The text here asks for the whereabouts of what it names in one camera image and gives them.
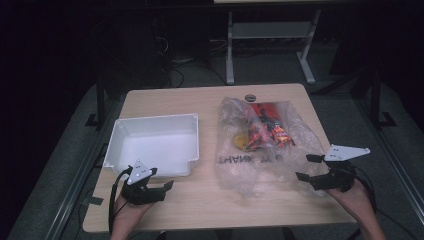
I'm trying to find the clear plastic bag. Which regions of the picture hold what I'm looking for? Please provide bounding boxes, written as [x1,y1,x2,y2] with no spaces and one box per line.
[215,96,330,198]

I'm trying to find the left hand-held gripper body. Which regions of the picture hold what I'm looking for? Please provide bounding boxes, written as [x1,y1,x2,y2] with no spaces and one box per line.
[120,159,167,206]

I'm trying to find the yellow round toy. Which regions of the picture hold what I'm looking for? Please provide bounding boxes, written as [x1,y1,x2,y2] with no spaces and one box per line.
[231,132,250,150]

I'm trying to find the black floor cables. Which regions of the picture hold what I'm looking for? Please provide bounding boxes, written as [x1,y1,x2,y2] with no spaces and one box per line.
[151,31,229,88]

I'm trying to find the white metal desk frame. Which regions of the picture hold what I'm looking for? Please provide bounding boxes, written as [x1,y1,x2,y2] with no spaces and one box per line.
[213,0,323,86]

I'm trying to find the white plastic bin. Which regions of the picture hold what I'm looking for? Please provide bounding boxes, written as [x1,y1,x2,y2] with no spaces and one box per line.
[102,113,201,178]

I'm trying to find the person's left hand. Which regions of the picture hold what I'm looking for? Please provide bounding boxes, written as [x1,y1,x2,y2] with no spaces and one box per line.
[112,192,156,233]

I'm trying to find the person's right hand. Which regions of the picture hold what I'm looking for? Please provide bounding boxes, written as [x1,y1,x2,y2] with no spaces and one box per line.
[324,179,377,219]

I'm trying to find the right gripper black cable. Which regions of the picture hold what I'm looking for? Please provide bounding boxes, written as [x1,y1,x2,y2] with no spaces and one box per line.
[346,166,419,240]

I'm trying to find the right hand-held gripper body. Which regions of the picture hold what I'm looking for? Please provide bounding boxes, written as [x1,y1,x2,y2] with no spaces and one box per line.
[312,143,371,193]

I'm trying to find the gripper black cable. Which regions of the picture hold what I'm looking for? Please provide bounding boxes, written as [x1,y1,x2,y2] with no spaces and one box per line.
[346,166,419,240]
[107,165,134,234]

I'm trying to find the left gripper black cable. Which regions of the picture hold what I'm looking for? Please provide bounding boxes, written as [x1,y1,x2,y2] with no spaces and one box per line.
[107,165,134,234]

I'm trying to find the black metal stand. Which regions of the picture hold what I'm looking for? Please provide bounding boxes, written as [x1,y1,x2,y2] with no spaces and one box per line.
[84,81,108,132]
[368,68,398,130]

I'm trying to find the red chip bag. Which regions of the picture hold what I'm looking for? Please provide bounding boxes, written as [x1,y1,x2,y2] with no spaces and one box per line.
[245,102,297,152]

